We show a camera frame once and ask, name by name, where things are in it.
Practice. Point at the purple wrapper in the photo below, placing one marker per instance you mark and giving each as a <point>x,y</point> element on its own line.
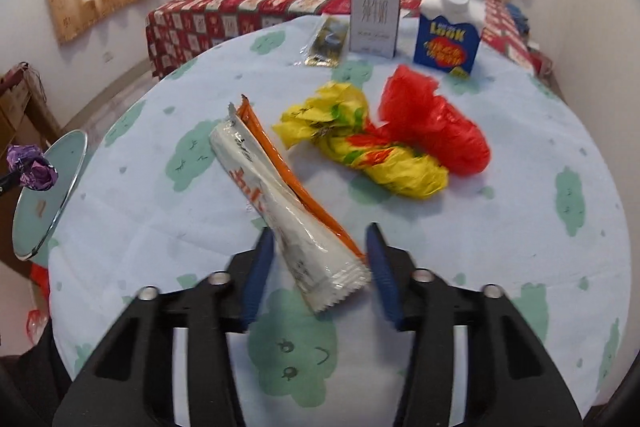
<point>35,169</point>

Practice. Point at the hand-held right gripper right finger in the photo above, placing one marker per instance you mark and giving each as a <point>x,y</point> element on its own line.
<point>382,279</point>

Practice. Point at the blue white-capped carton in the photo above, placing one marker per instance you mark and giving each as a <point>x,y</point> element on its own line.
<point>447,42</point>

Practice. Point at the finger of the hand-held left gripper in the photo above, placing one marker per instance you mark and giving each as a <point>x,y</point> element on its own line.
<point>7,181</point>

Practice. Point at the orange long snack wrapper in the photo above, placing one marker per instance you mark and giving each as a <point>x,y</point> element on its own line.
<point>272,147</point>

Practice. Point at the black gold clear wrapper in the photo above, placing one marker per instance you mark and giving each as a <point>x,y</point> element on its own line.
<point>325,42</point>

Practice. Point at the round teal metal-rimmed table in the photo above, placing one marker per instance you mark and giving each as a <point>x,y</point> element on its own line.
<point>50,202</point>

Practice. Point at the blue folded cloth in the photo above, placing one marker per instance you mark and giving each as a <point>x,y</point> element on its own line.
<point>517,19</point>

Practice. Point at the bed with red patterned blanket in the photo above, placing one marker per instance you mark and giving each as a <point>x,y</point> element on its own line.
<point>225,12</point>

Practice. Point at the person's dark clothing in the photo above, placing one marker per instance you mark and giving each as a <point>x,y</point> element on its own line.
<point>30,387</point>

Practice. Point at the grey tall carton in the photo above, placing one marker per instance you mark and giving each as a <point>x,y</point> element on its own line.
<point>375,7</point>

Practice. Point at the white long snack wrapper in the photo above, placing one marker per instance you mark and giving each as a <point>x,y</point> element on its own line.
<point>280,217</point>

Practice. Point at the yellow crumpled plastic bag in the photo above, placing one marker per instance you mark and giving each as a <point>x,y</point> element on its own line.
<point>400,167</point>

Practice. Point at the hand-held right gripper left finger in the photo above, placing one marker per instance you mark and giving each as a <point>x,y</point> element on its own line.
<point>257,282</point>

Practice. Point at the red plastic bag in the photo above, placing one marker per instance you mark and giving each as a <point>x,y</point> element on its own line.
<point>440,127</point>

